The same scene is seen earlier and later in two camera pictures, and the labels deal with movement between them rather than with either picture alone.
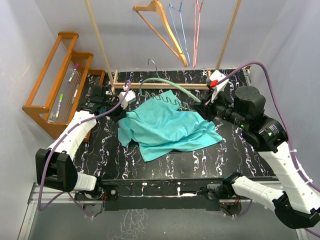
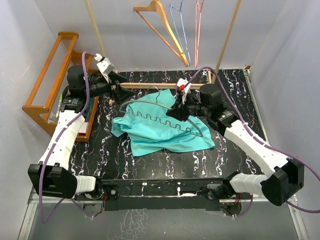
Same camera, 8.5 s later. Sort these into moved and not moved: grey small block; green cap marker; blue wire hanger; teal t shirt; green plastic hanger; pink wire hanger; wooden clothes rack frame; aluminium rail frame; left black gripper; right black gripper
Moved: green plastic hanger; left black gripper; teal t shirt; right black gripper
Not moved: blue wire hanger; aluminium rail frame; pink wire hanger; grey small block; wooden clothes rack frame; green cap marker
